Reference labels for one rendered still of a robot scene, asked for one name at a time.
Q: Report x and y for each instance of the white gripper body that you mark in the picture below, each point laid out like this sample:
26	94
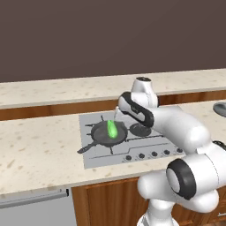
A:
116	114

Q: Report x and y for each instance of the brown wooden cupboard door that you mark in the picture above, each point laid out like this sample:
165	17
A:
111	203

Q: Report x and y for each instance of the black hob knob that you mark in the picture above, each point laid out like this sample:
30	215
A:
141	155
167	152
128	157
154	154
179	150

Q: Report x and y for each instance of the brown wooden drawer front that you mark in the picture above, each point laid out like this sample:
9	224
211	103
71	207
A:
219	210

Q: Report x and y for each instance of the grey dishwasher door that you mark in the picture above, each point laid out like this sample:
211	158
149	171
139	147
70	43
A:
38	214

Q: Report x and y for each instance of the brown wooden counter riser panel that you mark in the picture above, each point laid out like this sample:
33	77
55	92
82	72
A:
44	111

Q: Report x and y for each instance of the green corn cob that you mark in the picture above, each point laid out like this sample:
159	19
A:
112	129

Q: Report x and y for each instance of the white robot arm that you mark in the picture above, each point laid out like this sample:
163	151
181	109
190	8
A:
182	132

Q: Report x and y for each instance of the grey hob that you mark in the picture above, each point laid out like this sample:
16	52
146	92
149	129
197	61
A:
98	159

